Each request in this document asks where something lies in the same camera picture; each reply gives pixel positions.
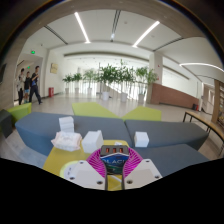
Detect framed wall picture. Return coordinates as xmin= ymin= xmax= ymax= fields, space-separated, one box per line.
xmin=49 ymin=62 xmax=59 ymax=75

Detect stacked white tissue packs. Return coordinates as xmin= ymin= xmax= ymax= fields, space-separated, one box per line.
xmin=58 ymin=115 xmax=75 ymax=134

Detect small white cube box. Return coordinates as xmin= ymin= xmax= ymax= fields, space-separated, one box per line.
xmin=133 ymin=131 xmax=150 ymax=148

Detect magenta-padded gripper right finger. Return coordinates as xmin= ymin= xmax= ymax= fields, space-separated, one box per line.
xmin=123 ymin=147 xmax=164 ymax=191

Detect yellow-green upholstered seat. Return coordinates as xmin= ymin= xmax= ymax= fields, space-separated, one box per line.
xmin=71 ymin=101 xmax=121 ymax=120
xmin=121 ymin=105 xmax=163 ymax=122

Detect dark grey ottoman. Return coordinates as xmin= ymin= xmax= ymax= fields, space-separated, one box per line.
xmin=0 ymin=109 xmax=14 ymax=139

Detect large white carton box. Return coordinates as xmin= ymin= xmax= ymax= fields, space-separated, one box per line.
xmin=81 ymin=129 xmax=104 ymax=154

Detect green sofa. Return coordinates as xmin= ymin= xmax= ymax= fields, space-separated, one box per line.
xmin=6 ymin=102 xmax=33 ymax=125

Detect ceiling strip lights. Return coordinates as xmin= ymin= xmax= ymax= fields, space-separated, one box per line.
xmin=73 ymin=11 xmax=224 ymax=74

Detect wet wipes soft pack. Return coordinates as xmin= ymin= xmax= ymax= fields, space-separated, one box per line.
xmin=50 ymin=130 xmax=83 ymax=153

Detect long grey sofa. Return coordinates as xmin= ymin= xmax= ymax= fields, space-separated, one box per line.
xmin=14 ymin=111 xmax=134 ymax=157

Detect row of potted plants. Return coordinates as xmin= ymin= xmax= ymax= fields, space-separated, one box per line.
xmin=61 ymin=59 xmax=159 ymax=104

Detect wooden bench with black legs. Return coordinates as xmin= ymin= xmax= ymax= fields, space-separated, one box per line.
xmin=182 ymin=110 xmax=224 ymax=156

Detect wooden shelf unit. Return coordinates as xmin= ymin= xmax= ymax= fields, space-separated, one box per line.
xmin=211 ymin=79 xmax=224 ymax=128

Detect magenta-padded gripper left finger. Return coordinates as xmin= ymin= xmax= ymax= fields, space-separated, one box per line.
xmin=68 ymin=148 xmax=108 ymax=191

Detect person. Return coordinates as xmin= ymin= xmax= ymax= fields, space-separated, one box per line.
xmin=16 ymin=68 xmax=26 ymax=106
xmin=23 ymin=71 xmax=33 ymax=104
xmin=28 ymin=65 xmax=44 ymax=105

